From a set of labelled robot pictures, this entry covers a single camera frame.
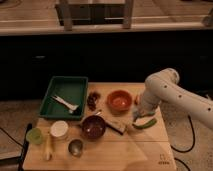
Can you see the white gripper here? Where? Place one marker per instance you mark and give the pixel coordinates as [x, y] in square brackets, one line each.
[146, 107]

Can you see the grey towel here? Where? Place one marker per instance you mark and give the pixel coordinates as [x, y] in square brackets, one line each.
[137, 115]

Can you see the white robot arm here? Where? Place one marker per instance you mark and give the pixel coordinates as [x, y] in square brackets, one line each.
[163, 86]

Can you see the orange red bowl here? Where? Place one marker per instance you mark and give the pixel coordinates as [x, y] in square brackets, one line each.
[119, 100]

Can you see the dark maroon bowl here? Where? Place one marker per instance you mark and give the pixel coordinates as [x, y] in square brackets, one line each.
[93, 127]

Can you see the small yellow fruit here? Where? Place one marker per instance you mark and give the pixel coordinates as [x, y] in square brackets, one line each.
[136, 100]

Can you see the green pepper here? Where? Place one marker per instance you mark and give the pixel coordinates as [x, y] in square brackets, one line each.
[148, 124]

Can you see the bunch of dark grapes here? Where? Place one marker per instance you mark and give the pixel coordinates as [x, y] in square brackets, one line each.
[92, 100]

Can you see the small metal cup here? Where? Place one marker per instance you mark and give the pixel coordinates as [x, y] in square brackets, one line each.
[75, 147]

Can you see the green plastic tray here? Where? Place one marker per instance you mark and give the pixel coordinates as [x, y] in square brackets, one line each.
[71, 89]

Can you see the white round container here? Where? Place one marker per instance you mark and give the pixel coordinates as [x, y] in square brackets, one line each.
[59, 129]

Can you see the yellow banana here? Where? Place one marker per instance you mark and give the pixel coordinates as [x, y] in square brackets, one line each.
[48, 148]

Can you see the light green cup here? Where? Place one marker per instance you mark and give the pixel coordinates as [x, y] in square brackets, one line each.
[34, 136]

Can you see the wooden stool frame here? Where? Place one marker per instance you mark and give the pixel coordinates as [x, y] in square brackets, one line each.
[72, 13]

